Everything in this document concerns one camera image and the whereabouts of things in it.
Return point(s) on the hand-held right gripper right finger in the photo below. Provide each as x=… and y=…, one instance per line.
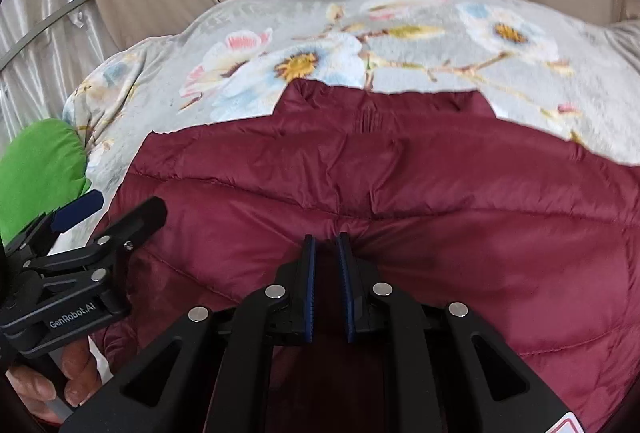
x=345, y=293

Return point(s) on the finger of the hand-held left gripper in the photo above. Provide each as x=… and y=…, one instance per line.
x=80, y=210
x=142, y=220

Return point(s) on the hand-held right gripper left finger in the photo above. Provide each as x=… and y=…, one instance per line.
x=310, y=293

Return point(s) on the maroon puffer jacket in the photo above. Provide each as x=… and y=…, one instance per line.
x=450, y=213

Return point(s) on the person's left hand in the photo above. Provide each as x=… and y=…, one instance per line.
x=77, y=368

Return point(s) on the green cloth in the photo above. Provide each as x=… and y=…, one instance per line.
x=40, y=163

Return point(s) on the white satin curtain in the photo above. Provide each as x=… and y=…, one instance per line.
x=45, y=73

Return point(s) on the grey metal rod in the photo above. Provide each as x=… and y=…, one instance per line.
x=45, y=26

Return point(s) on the floral fleece blanket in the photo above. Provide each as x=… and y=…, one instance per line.
x=425, y=63

